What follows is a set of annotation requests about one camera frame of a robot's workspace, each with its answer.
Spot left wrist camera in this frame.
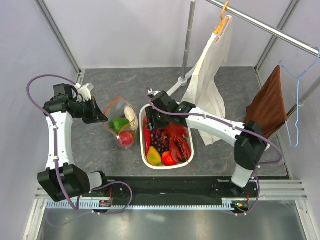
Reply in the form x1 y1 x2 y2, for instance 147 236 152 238
75 83 94 102

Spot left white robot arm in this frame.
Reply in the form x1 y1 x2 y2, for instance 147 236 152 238
37 96 110 202

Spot white slotted cable duct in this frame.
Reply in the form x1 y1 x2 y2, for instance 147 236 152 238
46 198 235 211

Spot dark grape bunch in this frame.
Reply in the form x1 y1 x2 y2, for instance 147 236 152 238
150 129 170 155

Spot green bell pepper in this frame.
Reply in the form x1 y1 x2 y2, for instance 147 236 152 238
108 117 130 134

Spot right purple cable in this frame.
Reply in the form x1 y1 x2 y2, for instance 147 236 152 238
145 87 283 217

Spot yellow green mango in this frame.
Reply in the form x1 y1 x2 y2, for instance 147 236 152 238
147 146 162 167

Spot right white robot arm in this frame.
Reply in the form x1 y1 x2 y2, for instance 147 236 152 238
145 88 268 197

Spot white plastic basket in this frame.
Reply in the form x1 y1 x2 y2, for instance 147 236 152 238
139 104 194 170

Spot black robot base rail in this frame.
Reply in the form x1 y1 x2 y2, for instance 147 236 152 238
82 176 258 206

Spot red chili pepper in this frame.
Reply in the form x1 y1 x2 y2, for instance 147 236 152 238
143 124 151 156

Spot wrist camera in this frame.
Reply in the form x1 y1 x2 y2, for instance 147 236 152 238
75 83 94 102
147 89 160 98

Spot orange clothes hanger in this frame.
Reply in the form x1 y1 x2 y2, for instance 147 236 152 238
213 1 229 35

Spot red tomato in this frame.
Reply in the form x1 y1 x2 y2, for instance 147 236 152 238
161 151 178 167

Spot brown hanging towel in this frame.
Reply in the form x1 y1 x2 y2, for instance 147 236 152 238
243 65 288 139

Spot white radish with leaves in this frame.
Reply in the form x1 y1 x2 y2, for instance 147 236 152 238
124 106 139 131

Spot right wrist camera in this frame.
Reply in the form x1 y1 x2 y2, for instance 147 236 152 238
147 89 160 98

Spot red crayfish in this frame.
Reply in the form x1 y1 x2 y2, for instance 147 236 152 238
161 123 192 167

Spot metal clothes rack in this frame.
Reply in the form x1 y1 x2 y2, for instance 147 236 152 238
161 0 320 113

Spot white hanging shirt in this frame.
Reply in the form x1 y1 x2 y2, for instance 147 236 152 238
180 15 234 147

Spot purple cable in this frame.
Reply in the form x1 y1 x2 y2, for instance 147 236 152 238
145 87 283 217
26 74 133 227

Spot clear zip top bag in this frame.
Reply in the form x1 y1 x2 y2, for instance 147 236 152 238
104 94 139 149

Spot blue wire hanger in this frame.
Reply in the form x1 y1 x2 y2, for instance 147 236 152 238
279 46 320 149

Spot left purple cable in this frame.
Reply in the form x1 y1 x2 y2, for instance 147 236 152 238
26 74 133 227

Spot red apple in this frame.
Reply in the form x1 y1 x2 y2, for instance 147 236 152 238
117 130 134 148

